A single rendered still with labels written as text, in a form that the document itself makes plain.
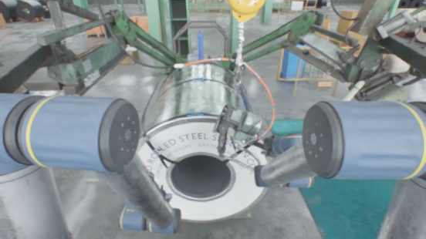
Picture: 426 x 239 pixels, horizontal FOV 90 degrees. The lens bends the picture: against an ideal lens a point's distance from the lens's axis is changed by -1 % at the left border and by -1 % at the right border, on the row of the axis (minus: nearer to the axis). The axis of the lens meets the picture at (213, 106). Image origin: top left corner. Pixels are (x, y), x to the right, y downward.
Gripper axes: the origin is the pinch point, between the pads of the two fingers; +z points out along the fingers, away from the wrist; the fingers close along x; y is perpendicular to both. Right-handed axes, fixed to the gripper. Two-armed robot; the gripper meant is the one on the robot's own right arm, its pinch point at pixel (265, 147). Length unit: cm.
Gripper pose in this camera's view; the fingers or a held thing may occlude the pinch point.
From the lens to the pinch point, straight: 150.6
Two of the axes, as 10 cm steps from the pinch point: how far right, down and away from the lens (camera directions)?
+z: -2.7, 2.3, 9.3
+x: 3.3, -8.9, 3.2
